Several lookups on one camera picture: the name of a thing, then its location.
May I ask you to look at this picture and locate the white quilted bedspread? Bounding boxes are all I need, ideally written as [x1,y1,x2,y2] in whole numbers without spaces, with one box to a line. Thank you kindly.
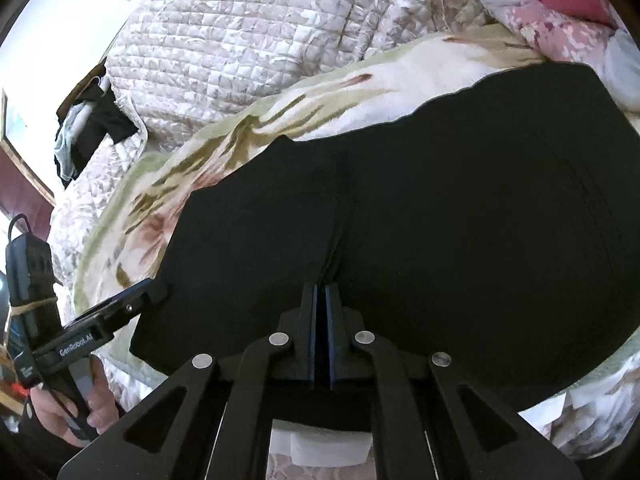
[49,0,501,411]

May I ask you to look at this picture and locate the white fleece floral blanket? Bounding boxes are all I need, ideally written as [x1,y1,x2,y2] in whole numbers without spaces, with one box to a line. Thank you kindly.
[75,22,640,466]

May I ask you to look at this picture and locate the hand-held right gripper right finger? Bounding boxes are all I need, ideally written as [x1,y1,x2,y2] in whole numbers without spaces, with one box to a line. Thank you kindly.
[325,282,585,480]

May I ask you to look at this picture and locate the black garment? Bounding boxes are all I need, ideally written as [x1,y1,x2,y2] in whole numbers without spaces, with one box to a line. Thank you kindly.
[75,82,139,173]

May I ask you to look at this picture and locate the person's left hand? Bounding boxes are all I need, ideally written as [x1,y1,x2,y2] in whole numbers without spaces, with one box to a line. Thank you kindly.
[30,356,123,448]

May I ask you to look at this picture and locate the wooden frame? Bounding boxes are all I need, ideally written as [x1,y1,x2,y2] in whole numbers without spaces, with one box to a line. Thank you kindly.
[0,87,57,207]

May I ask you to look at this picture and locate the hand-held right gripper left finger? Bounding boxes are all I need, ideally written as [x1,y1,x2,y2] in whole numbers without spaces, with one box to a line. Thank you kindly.
[57,282,319,480]

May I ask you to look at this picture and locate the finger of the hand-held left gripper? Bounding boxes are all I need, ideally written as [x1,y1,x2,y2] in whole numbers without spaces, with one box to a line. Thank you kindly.
[95,284,169,333]
[64,280,156,325]

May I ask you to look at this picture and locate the pink floral quilt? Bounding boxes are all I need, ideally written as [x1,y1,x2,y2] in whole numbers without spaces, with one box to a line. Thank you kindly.
[452,0,640,116]

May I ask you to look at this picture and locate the black pants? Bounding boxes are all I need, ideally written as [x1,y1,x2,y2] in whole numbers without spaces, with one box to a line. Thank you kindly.
[129,62,640,433]

